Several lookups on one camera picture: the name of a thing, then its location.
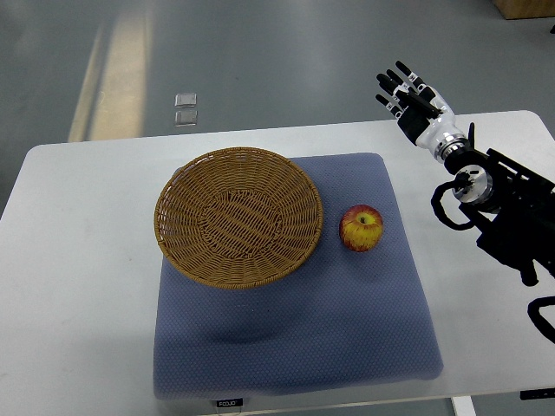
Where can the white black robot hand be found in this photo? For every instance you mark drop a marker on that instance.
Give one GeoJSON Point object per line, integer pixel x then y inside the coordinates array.
{"type": "Point", "coordinates": [421, 113]}

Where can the red yellow apple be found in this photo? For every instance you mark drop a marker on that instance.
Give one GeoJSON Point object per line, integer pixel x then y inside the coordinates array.
{"type": "Point", "coordinates": [361, 228]}

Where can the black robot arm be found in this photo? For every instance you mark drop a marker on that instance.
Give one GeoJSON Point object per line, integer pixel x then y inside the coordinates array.
{"type": "Point", "coordinates": [511, 206]}

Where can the brown wicker basket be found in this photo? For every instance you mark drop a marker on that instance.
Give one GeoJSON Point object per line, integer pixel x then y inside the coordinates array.
{"type": "Point", "coordinates": [238, 218]}

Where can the wooden furniture corner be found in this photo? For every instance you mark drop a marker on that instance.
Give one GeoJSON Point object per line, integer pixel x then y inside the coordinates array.
{"type": "Point", "coordinates": [525, 9]}

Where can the blue quilted mat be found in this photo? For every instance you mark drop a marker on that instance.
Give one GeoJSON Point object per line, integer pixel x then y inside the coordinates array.
{"type": "Point", "coordinates": [344, 318]}

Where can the upper metal floor plate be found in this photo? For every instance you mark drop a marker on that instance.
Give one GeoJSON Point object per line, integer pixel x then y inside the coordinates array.
{"type": "Point", "coordinates": [185, 100]}

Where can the metal floor plate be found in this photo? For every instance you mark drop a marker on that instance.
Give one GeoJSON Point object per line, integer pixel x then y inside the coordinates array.
{"type": "Point", "coordinates": [185, 100]}
{"type": "Point", "coordinates": [186, 118]}

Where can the lower metal floor plate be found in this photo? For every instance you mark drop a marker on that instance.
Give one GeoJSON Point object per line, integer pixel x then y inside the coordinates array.
{"type": "Point", "coordinates": [186, 118]}

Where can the white table leg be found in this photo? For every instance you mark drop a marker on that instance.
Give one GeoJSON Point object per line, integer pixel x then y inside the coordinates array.
{"type": "Point", "coordinates": [463, 406]}

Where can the black table control panel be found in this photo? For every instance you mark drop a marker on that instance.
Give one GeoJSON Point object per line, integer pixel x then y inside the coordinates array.
{"type": "Point", "coordinates": [229, 403]}

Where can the black table bracket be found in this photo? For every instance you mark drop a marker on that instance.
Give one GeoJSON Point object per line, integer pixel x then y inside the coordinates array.
{"type": "Point", "coordinates": [537, 394]}

